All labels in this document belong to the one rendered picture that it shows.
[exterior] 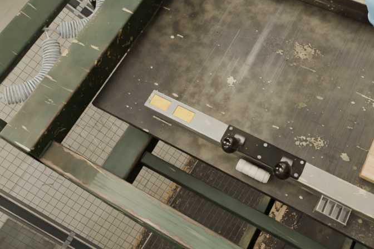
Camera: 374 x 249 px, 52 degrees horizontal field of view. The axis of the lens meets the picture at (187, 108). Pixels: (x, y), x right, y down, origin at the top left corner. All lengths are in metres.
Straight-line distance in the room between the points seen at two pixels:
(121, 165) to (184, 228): 0.26
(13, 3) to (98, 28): 4.69
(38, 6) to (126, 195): 0.89
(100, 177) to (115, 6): 0.47
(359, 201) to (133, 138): 0.57
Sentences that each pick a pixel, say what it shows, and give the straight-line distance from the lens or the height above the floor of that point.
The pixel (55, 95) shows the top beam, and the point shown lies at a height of 1.90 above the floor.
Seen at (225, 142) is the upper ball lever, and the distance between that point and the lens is 0.82.
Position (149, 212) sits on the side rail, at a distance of 0.91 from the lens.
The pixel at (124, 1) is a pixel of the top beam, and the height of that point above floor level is 1.90.
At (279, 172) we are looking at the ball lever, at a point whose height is 1.45.
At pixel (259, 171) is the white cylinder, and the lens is 0.94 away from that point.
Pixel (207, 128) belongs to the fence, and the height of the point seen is 1.56.
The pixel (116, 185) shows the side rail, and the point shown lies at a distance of 0.94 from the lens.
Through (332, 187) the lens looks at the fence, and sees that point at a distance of 0.95.
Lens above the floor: 1.86
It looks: 14 degrees down
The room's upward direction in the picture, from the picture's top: 54 degrees counter-clockwise
